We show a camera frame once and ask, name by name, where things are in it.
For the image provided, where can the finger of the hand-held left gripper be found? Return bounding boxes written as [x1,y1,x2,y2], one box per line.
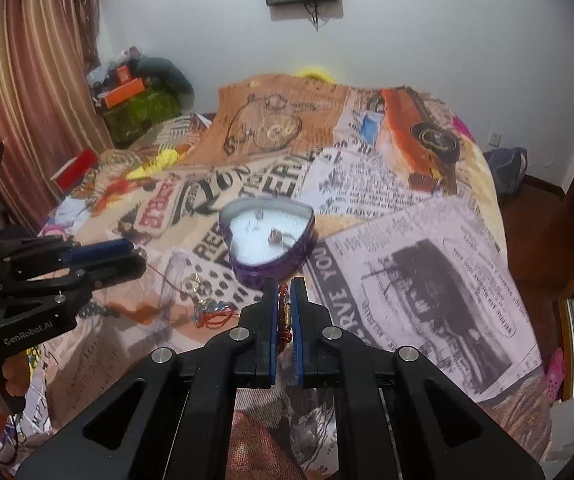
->
[0,255,148,307]
[0,237,136,281]

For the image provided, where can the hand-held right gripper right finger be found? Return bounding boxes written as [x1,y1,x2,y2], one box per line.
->
[289,277,545,480]

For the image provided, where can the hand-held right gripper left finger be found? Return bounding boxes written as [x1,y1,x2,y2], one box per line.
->
[14,277,279,480]

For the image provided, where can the red gold beaded bracelet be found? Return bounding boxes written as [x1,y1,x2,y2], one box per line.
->
[277,283,292,356]

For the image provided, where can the thin red necklace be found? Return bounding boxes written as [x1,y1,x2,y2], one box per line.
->
[144,260,188,321]

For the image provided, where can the purple heart-shaped tin box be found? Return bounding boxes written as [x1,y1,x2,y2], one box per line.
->
[218,199,316,289]

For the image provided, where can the person's left hand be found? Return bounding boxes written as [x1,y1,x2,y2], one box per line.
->
[0,355,26,413]

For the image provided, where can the dark dotted cloth strip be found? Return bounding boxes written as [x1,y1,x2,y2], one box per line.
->
[79,300,120,321]

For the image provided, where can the red box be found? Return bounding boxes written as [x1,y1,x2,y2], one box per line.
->
[49,148,100,191]

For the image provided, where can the yellow plush toy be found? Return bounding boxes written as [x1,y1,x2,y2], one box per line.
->
[127,145,190,181]

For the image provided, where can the green printed bag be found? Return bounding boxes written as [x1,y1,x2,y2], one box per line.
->
[102,87,183,143]

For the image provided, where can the printed newspaper pattern blanket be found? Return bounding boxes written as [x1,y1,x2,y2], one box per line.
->
[17,74,553,480]

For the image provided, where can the striped cloth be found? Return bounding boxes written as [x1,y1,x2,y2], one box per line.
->
[132,112,218,153]

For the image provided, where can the brown striped curtain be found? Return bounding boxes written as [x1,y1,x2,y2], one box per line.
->
[0,0,112,211]

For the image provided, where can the white plastic bags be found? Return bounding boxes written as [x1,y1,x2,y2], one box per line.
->
[87,47,142,96]

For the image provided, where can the grey pillow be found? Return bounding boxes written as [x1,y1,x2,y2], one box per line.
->
[134,56,195,111]

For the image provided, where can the yellow plastic object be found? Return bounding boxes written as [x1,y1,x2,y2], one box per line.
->
[297,65,338,82]

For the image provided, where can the grey blue backpack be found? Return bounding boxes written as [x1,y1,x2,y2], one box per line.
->
[482,147,529,196]

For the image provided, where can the pink slipper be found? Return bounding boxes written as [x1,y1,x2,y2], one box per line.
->
[542,349,567,403]

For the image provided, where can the white cloth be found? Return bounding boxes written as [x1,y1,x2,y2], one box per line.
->
[542,400,574,461]

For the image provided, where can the black hanging cable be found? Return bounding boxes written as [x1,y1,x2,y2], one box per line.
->
[303,2,330,33]

